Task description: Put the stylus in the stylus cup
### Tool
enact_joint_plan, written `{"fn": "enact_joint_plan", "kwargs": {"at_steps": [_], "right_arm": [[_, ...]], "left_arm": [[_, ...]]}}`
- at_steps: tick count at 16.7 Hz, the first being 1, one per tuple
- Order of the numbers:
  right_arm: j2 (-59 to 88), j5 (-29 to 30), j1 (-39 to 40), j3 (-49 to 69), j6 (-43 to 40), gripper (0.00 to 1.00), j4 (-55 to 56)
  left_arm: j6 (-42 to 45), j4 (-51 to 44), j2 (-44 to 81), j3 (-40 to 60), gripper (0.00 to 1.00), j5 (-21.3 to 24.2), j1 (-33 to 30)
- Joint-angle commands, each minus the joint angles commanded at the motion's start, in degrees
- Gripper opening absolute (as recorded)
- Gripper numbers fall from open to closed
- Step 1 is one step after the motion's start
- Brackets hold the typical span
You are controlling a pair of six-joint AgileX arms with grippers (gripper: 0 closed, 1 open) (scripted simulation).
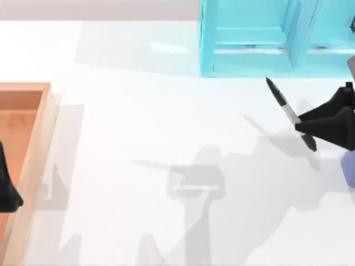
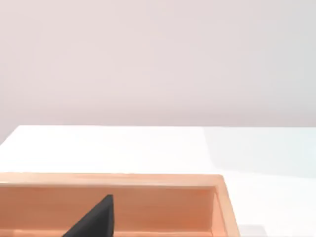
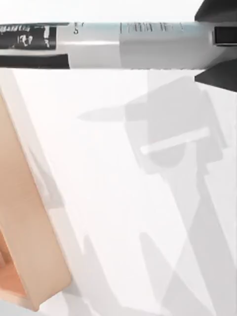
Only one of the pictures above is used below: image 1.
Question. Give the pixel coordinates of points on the black marker pen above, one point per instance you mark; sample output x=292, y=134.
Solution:
x=277, y=95

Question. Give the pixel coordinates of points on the pale grey rounded box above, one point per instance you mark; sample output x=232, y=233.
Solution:
x=352, y=67

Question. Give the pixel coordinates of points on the light blue rack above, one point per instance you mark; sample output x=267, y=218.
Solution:
x=249, y=33

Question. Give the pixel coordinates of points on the shallow salmon-coloured box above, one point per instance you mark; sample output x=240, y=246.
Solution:
x=19, y=110

